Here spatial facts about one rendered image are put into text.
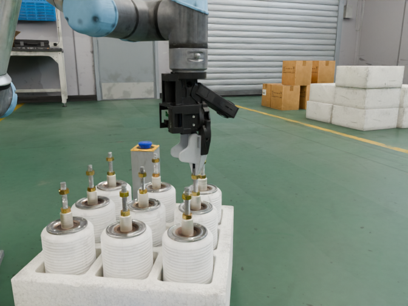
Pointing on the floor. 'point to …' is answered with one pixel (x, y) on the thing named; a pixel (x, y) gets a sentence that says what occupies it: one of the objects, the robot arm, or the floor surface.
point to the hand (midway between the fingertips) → (198, 167)
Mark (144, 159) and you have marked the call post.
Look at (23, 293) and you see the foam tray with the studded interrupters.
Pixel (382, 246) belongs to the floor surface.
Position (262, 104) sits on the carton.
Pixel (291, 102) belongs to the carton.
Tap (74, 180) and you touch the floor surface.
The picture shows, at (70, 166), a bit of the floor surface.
